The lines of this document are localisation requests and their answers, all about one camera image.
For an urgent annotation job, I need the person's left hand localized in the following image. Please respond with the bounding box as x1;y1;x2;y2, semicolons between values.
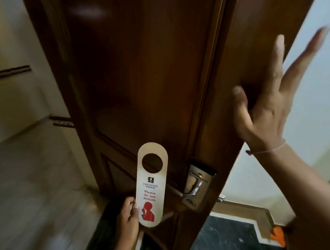
114;196;141;244

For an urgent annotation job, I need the person's right hand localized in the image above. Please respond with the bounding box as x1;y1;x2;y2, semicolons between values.
233;26;329;153

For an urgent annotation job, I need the cream door hanger sign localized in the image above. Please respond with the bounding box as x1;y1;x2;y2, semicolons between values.
136;142;168;228

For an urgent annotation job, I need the person's right forearm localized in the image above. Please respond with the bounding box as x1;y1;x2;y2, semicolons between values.
254;143;330;250

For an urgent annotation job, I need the person's left forearm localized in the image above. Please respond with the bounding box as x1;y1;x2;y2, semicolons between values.
114;242;135;250

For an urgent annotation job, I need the silver door lock plate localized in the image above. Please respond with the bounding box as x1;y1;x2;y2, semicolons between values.
182;160;217;212

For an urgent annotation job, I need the dark brown wooden door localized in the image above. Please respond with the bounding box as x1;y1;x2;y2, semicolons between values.
23;0;314;250

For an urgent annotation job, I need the orange cloth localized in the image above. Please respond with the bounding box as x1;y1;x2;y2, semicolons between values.
269;225;287;248

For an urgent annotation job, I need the thin thread wrist bracelet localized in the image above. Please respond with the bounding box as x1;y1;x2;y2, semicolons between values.
245;139;286;156

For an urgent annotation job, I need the silver door lever handle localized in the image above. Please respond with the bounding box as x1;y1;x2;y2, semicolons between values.
166;178;207;204

